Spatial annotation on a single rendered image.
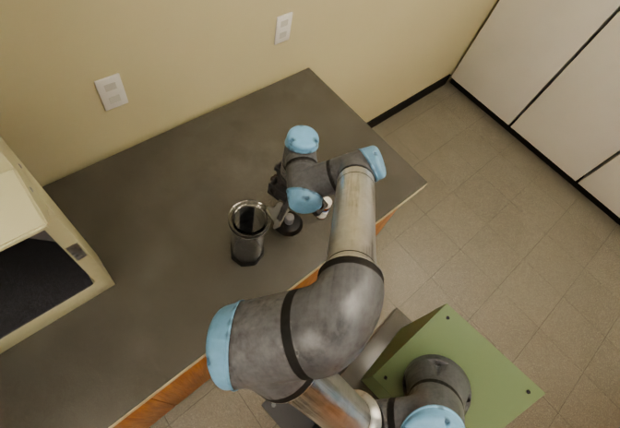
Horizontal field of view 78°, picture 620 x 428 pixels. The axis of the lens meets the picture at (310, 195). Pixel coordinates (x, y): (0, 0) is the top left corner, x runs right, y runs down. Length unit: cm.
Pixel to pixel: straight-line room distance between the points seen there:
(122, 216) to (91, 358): 40
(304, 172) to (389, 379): 55
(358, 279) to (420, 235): 201
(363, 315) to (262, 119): 108
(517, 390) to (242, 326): 69
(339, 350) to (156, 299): 75
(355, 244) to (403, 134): 240
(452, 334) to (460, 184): 198
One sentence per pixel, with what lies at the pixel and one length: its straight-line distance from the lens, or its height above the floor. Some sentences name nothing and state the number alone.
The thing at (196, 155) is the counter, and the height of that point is 94.
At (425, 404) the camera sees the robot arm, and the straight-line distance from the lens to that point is 85.
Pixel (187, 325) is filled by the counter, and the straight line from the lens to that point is 113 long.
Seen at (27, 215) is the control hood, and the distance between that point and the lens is 66.
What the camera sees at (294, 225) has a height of 98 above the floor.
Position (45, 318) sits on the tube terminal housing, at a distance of 118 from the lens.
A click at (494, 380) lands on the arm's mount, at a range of 103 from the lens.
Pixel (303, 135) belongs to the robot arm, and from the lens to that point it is 86.
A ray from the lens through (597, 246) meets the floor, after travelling 328.
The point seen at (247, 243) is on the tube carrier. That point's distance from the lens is 101.
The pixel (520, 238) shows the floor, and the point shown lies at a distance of 290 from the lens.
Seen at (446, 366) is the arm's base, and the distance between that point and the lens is 98.
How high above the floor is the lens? 204
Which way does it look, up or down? 58 degrees down
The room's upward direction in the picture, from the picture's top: 19 degrees clockwise
